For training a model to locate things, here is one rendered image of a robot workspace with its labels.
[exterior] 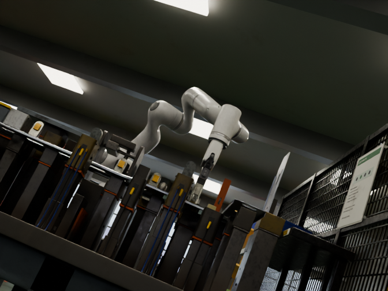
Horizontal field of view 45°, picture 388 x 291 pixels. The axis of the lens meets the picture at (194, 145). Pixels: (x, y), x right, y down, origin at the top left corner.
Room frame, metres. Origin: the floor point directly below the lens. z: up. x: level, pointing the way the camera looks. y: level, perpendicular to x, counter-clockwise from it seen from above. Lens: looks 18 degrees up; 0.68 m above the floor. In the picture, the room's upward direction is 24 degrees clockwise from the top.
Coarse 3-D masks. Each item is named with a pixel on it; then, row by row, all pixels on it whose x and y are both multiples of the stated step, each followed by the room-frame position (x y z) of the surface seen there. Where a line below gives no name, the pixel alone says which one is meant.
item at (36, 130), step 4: (36, 124) 1.88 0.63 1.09; (40, 124) 1.88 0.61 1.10; (32, 128) 1.88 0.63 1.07; (36, 128) 1.87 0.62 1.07; (40, 128) 1.88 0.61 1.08; (32, 132) 1.88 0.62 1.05; (36, 132) 1.88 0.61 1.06; (40, 132) 1.89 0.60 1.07; (36, 136) 1.88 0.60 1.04; (32, 140) 1.87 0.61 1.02
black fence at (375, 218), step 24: (360, 144) 1.75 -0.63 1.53; (312, 192) 2.28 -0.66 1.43; (336, 192) 1.91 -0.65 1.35; (288, 216) 2.67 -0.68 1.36; (312, 216) 2.14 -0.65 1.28; (336, 216) 1.80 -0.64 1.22; (384, 216) 1.33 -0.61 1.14; (336, 240) 1.68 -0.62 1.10; (384, 240) 1.31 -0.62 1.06; (384, 264) 1.28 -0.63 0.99; (264, 288) 2.62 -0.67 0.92; (288, 288) 2.17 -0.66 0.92
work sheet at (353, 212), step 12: (384, 144) 1.49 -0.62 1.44; (372, 156) 1.56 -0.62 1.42; (360, 168) 1.66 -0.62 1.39; (372, 168) 1.53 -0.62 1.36; (360, 180) 1.61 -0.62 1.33; (372, 180) 1.50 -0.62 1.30; (348, 192) 1.71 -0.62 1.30; (360, 192) 1.58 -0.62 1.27; (348, 204) 1.66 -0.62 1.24; (360, 204) 1.54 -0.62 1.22; (348, 216) 1.63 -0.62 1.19; (360, 216) 1.51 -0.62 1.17
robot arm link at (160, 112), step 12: (156, 108) 2.03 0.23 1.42; (168, 108) 2.03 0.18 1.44; (156, 120) 2.06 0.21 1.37; (168, 120) 2.06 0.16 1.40; (180, 120) 2.07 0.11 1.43; (144, 132) 2.15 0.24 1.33; (156, 132) 2.12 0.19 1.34; (144, 144) 2.17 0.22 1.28; (156, 144) 2.19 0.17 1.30; (108, 156) 2.25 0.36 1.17; (120, 156) 2.23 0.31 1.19
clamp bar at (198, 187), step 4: (200, 172) 1.87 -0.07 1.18; (196, 184) 1.86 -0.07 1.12; (200, 184) 1.87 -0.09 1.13; (196, 188) 1.87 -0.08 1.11; (200, 188) 1.87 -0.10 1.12; (192, 192) 1.86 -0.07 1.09; (196, 192) 1.87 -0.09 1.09; (200, 192) 1.86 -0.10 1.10; (188, 200) 1.85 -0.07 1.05; (196, 200) 1.85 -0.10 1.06
